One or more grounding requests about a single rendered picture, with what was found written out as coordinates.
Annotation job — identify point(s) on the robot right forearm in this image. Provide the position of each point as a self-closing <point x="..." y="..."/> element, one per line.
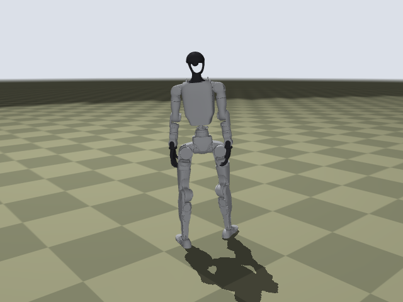
<point x="226" y="131"/>

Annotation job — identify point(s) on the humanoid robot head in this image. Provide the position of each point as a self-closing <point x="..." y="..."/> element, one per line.
<point x="194" y="58"/>

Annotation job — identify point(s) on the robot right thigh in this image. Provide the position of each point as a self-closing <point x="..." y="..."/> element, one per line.
<point x="223" y="171"/>

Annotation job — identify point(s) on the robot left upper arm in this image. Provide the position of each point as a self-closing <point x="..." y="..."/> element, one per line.
<point x="175" y="103"/>

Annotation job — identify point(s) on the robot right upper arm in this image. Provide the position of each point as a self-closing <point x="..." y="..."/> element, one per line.
<point x="219" y="88"/>

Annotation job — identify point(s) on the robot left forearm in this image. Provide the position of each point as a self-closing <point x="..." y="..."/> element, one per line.
<point x="173" y="134"/>

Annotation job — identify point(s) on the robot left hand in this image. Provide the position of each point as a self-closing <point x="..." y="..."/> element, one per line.
<point x="173" y="155"/>

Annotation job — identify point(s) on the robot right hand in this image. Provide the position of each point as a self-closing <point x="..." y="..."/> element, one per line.
<point x="228" y="151"/>

